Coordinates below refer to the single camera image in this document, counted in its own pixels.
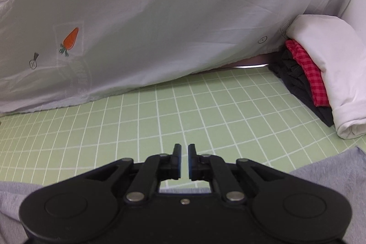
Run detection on grey sweatpants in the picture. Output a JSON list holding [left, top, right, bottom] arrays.
[[1, 147, 365, 243]]

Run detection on green grid mat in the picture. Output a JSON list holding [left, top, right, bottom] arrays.
[[1, 67, 365, 185]]

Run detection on black folded garment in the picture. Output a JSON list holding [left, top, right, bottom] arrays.
[[268, 46, 334, 127]]

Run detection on red checked garment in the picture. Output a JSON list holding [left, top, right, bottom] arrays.
[[285, 40, 330, 107]]

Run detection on white carrot-print quilt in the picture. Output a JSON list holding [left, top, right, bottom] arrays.
[[1, 0, 350, 114]]

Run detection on white folded cloth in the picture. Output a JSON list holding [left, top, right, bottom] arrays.
[[287, 14, 365, 139]]

